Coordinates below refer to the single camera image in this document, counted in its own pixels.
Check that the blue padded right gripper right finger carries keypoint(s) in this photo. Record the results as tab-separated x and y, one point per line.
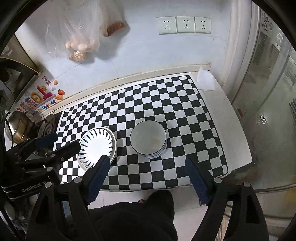
201	180

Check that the blue striped white plate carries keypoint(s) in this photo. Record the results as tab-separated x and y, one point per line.
97	144

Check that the person's dark clothing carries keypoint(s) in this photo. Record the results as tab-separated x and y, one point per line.
151	219

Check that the triple white wall socket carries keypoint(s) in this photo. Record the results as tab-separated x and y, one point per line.
183	24

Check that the black range hood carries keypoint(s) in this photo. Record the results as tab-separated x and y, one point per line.
18	72

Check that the white crumpled tissue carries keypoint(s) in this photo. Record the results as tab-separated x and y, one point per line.
205	80

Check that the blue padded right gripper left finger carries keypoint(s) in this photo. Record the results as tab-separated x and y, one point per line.
93	179

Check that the white bowl blue rim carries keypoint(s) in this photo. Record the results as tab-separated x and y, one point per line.
149	139

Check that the plastic bag with red food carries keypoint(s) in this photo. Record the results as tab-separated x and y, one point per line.
112	20

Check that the black gas stove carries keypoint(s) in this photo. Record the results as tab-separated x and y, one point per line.
47	126

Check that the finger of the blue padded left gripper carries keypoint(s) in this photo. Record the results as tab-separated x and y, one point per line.
46	141
68	151

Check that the clear plastic bag with eggs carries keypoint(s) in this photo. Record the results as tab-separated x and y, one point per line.
73	29

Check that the glass sliding door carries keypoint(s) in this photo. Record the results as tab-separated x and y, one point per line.
265	103

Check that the stainless steel pot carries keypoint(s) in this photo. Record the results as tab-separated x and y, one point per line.
19	127

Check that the colourful wall sticker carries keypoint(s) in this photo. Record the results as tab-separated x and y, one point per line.
44	93

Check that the black white checkered mat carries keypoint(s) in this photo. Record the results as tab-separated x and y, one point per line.
102	125

